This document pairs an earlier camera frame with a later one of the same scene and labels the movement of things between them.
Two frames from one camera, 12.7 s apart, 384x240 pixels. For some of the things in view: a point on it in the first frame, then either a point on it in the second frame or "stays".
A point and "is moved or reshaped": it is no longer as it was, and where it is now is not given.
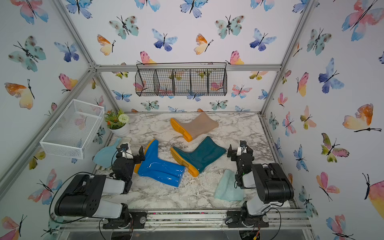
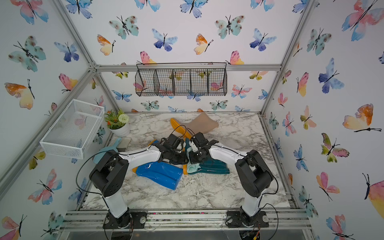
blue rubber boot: (158, 170) stays
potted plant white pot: (122, 131) stays
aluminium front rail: (194, 220) stays
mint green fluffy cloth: (225, 189) to (192, 168)
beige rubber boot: (196, 124) stays
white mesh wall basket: (71, 134) stays
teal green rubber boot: (197, 161) is moved or reshaped
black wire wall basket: (181, 79) stays
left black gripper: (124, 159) to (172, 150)
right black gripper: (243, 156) to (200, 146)
